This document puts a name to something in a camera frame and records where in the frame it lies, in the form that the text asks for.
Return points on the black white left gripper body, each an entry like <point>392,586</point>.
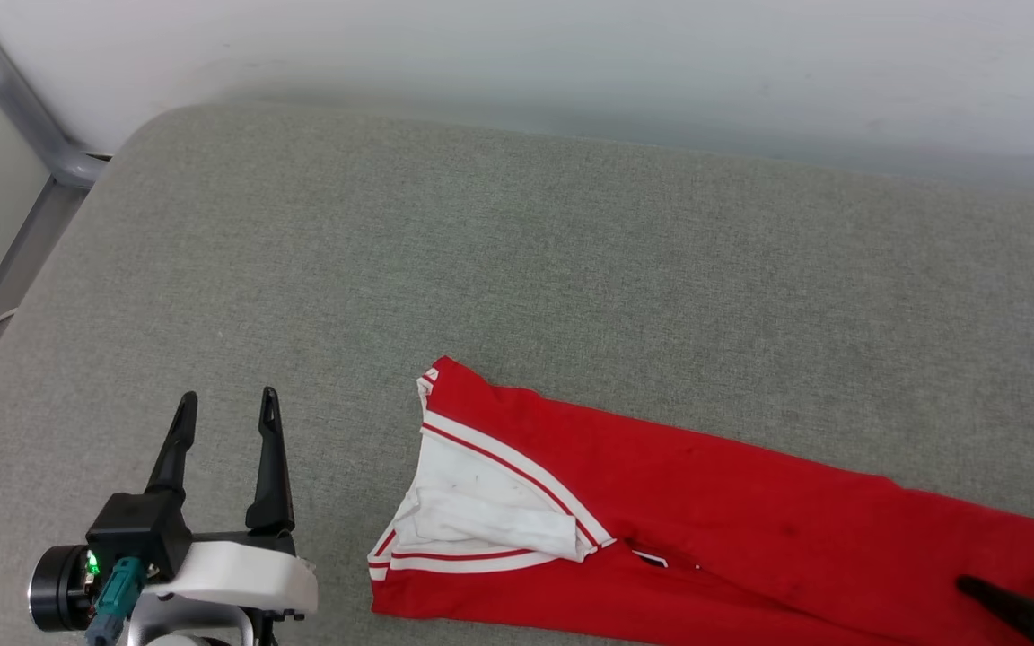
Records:
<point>230,570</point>

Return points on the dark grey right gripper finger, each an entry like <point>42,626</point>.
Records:
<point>1011,606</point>

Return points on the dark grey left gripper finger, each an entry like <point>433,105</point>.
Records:
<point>174,449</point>
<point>271,475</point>

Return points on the red and white shirt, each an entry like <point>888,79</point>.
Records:
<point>750,529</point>

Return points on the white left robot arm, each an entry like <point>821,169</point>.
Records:
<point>185,628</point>

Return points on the black round wrist camera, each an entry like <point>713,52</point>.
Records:
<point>57,588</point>

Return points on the grey metal frame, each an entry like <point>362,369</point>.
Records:
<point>68,166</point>

